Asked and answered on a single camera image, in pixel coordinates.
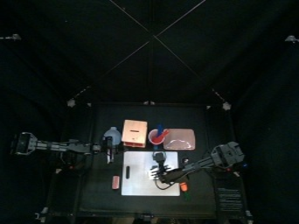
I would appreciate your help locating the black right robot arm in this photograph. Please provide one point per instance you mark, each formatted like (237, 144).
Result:
(217, 159)

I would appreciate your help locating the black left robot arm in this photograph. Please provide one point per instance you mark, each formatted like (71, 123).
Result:
(51, 145)

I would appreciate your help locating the pink square plate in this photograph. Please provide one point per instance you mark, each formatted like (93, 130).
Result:
(179, 139)

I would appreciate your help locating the white cutting board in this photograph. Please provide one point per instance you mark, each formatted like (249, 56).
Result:
(136, 186)

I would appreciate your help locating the pale blue bottle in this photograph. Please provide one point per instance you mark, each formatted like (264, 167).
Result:
(113, 133)

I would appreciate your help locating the orange and green toy carrot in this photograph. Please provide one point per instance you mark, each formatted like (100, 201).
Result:
(183, 186)

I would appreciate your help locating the wooden box with slot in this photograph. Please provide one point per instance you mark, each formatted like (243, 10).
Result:
(133, 132)

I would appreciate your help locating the small black round object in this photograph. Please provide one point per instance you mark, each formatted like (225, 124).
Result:
(184, 159)

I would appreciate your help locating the red cup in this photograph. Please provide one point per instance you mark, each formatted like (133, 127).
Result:
(153, 140)

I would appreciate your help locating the red toy utensil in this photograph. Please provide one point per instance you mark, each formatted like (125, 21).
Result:
(163, 134)

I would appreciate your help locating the blue toy utensil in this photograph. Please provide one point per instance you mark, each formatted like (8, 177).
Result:
(159, 129)

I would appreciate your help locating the black panel with white text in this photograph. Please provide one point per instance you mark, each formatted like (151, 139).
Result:
(229, 198)

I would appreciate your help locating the small grey frame bracket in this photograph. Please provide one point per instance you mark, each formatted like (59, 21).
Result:
(148, 102)

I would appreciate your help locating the grey frame clamp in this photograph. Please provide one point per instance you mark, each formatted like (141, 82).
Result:
(225, 106)
(291, 38)
(14, 37)
(71, 102)

